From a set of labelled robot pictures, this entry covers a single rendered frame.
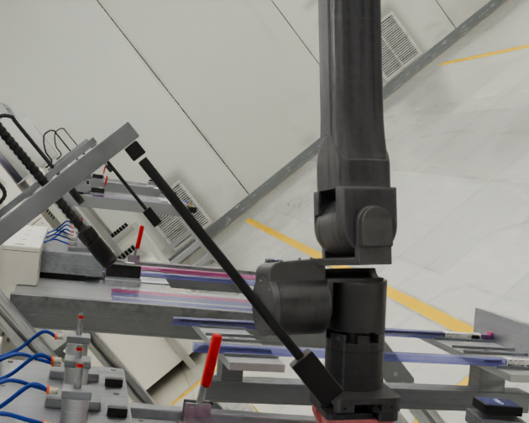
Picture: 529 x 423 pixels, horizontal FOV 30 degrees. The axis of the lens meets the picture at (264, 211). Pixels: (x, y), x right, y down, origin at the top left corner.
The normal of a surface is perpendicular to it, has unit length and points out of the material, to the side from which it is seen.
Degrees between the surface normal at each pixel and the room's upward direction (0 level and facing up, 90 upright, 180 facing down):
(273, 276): 91
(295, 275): 91
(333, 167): 51
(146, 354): 90
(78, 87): 90
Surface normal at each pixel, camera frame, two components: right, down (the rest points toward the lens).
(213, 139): 0.18, 0.07
